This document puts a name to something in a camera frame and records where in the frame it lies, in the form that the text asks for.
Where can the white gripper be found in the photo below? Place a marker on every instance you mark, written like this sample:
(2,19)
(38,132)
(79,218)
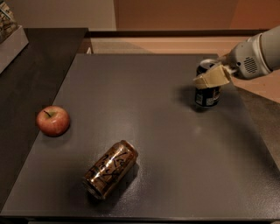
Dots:
(244,62)

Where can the dark pepsi can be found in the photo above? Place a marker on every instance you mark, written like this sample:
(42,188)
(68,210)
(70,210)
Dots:
(207,97)

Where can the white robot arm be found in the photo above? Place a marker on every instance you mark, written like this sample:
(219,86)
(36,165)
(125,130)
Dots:
(274,57)

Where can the orange lacroix can lying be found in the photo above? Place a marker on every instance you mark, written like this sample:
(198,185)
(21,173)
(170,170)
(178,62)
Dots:
(108,171)

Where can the red apple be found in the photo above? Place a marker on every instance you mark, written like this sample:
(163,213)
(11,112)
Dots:
(53,121)

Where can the dark side counter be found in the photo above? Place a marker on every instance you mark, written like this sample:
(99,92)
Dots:
(30,82)

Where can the white box with snacks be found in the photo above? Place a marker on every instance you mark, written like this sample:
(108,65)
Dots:
(12,36)

